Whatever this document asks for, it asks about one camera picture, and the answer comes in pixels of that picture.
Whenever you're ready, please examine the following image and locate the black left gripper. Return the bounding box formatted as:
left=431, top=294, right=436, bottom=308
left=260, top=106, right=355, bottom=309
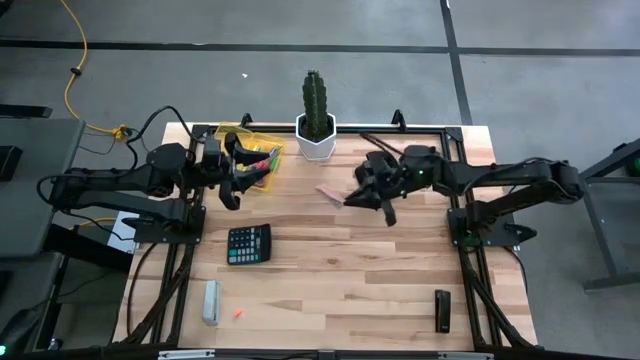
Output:
left=202, top=132, right=273, bottom=211

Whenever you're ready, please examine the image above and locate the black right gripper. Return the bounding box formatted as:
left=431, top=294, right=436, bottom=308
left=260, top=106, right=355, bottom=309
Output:
left=343, top=164, right=419, bottom=229

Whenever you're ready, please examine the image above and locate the yellow transparent pencil pouch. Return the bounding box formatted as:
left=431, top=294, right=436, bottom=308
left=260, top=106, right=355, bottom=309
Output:
left=213, top=122, right=286, bottom=194

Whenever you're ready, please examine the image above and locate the salmon orange eraser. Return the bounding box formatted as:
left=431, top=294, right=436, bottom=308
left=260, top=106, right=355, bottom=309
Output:
left=314, top=183, right=347, bottom=209

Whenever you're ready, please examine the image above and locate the black stapler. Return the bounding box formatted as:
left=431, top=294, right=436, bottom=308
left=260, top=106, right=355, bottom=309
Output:
left=433, top=288, right=452, bottom=335

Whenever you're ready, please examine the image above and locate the black hole punch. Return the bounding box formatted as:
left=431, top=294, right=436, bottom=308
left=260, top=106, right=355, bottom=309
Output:
left=355, top=149, right=404, bottom=187

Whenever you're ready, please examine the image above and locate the white hexagonal plant pot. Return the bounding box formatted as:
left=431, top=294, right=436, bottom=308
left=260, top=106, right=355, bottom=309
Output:
left=294, top=112, right=337, bottom=161

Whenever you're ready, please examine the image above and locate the green cactus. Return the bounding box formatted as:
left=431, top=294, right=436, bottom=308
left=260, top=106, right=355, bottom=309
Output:
left=301, top=69, right=330, bottom=141

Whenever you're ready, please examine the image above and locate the grey eraser block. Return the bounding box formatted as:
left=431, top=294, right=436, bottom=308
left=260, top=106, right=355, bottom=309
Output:
left=201, top=279, right=222, bottom=326

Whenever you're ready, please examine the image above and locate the white box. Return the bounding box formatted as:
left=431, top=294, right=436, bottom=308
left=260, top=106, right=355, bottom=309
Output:
left=107, top=209, right=139, bottom=254

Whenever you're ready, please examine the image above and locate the grey desk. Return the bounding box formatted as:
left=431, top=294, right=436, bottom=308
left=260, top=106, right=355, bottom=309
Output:
left=0, top=117, right=86, bottom=259

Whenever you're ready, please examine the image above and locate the dark metal side table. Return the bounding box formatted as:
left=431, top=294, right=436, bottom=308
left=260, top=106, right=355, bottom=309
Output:
left=552, top=137, right=640, bottom=291

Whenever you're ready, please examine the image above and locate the black box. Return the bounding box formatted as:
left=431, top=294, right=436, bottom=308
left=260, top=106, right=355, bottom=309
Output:
left=0, top=145, right=24, bottom=182

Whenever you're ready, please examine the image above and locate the black aluminium table frame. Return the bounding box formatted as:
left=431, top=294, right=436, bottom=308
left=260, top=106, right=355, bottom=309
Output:
left=112, top=112, right=539, bottom=351

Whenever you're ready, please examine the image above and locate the black floor cable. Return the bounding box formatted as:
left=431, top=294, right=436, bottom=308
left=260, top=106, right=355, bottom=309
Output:
left=79, top=127, right=151, bottom=157

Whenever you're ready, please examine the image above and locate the yellow extension cable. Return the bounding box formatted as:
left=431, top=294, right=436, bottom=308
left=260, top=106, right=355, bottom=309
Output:
left=59, top=0, right=132, bottom=140

